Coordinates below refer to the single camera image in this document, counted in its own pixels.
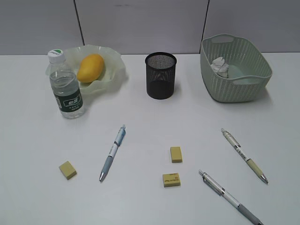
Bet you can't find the yellow eraser far left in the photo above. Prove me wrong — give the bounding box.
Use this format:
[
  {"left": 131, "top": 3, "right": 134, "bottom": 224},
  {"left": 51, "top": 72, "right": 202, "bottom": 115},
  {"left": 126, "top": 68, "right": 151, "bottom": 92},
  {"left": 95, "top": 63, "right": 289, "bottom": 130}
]
[{"left": 59, "top": 161, "right": 77, "bottom": 180}]

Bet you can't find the green woven plastic basket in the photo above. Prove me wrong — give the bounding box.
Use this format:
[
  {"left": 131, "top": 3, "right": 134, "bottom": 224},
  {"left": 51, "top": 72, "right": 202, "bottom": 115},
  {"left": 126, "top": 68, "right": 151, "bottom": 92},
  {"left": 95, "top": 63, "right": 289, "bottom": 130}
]
[{"left": 200, "top": 34, "right": 272, "bottom": 103}]

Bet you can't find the yellow eraser centre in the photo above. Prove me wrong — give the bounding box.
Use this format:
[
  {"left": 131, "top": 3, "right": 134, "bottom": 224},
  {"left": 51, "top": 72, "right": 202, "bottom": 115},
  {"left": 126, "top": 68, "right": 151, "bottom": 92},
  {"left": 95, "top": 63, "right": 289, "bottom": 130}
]
[{"left": 170, "top": 146, "right": 183, "bottom": 163}]

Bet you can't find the pale green wavy glass plate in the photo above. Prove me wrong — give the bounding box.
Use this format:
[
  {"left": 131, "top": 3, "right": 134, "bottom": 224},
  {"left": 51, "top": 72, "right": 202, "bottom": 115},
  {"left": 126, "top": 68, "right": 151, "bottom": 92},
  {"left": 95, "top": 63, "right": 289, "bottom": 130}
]
[{"left": 47, "top": 45, "right": 125, "bottom": 94}]

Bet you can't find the black mesh pen holder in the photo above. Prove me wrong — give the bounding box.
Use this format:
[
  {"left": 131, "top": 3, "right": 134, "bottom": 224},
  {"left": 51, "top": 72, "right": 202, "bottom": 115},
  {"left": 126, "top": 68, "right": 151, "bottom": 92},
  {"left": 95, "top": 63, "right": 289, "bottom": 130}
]
[{"left": 145, "top": 52, "right": 177, "bottom": 100}]

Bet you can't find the clear water bottle green label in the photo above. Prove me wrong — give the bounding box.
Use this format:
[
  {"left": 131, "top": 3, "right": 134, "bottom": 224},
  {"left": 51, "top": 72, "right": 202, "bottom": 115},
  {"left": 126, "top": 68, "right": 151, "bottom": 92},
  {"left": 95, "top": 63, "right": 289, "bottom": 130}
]
[{"left": 46, "top": 49, "right": 84, "bottom": 119}]

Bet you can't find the yellow mango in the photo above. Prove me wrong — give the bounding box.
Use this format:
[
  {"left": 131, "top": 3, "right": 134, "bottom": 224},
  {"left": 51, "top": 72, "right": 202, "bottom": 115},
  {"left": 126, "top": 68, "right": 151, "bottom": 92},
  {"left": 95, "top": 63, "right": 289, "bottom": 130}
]
[{"left": 77, "top": 54, "right": 105, "bottom": 83}]

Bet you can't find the beige white ballpoint pen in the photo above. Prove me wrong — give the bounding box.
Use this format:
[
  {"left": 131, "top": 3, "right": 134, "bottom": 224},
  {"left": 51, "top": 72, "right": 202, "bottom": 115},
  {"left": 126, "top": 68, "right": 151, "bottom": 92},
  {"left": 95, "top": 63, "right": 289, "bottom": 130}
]
[{"left": 221, "top": 128, "right": 269, "bottom": 185}]

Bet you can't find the blue white ballpoint pen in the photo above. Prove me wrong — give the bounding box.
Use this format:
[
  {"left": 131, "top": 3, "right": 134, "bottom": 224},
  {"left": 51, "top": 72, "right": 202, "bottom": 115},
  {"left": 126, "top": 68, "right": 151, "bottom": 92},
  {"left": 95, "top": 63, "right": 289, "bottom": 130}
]
[{"left": 99, "top": 125, "right": 126, "bottom": 182}]

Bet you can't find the white waste paper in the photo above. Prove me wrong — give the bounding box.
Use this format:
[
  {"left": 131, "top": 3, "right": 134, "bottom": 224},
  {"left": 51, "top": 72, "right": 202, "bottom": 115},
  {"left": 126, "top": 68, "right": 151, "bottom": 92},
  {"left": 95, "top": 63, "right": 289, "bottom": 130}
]
[{"left": 210, "top": 57, "right": 229, "bottom": 78}]

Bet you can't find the yellow eraser with red print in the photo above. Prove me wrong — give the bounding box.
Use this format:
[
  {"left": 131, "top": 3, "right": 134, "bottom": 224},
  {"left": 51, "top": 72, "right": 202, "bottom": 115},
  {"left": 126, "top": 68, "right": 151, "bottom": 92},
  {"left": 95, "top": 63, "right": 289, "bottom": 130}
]
[{"left": 162, "top": 173, "right": 181, "bottom": 188}]

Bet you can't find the grey white mechanical pen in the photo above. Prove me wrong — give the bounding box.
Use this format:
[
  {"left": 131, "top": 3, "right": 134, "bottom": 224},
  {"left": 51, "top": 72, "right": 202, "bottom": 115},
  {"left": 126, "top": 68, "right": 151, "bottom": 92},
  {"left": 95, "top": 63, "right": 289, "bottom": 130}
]
[{"left": 198, "top": 170, "right": 263, "bottom": 225}]

